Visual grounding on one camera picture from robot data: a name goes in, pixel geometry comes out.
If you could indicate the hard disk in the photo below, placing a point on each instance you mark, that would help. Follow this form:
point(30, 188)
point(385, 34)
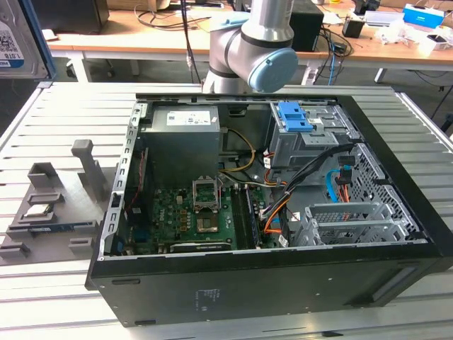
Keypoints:
point(14, 42)

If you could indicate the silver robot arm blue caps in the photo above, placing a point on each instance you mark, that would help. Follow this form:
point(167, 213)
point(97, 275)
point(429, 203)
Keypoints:
point(247, 46)

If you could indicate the blue disk bay latch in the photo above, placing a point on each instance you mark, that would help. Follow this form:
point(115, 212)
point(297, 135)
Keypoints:
point(292, 118)

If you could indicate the metal disk bay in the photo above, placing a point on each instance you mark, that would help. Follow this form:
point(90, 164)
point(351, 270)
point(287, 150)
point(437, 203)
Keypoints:
point(354, 230)

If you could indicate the black RAM slot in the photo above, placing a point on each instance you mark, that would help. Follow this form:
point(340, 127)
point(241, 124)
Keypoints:
point(254, 216)
point(241, 216)

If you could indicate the grey power supply unit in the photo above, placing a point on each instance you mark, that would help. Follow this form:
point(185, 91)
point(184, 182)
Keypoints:
point(184, 145)

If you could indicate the CPU socket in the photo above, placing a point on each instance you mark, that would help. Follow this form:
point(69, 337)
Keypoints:
point(207, 224)

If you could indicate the metal drive cage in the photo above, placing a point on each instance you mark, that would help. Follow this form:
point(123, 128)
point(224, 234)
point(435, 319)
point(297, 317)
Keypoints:
point(286, 148)

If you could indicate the green motherboard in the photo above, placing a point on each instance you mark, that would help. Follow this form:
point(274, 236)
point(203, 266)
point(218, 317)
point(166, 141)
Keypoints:
point(166, 219)

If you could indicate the black graphics card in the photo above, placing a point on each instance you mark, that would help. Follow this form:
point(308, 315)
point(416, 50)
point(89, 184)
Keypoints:
point(198, 246)

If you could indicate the black open PC case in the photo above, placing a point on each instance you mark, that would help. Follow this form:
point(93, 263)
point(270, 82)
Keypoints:
point(247, 283)

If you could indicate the wooden desk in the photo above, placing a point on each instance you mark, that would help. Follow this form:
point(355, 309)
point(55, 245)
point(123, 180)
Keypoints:
point(148, 44)

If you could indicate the grey parts rack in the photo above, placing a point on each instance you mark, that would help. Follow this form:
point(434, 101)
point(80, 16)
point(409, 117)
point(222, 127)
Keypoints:
point(70, 202)

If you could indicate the black speaker box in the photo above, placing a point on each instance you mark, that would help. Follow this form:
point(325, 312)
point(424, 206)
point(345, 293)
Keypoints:
point(306, 28)

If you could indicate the blue RAM stick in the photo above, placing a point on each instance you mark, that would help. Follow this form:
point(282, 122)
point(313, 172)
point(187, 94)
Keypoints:
point(60, 226)

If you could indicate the small black cube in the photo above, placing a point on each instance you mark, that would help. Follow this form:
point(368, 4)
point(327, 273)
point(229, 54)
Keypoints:
point(352, 27)

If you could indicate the silver CPU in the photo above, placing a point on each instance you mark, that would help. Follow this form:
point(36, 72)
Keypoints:
point(39, 210)

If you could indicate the black computer tower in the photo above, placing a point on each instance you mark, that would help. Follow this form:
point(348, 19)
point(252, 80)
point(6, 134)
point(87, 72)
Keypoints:
point(74, 16)

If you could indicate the white small device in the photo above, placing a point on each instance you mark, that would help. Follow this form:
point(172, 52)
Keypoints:
point(438, 42)

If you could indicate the blue cardboard box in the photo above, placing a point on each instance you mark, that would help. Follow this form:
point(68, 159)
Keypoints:
point(423, 16)

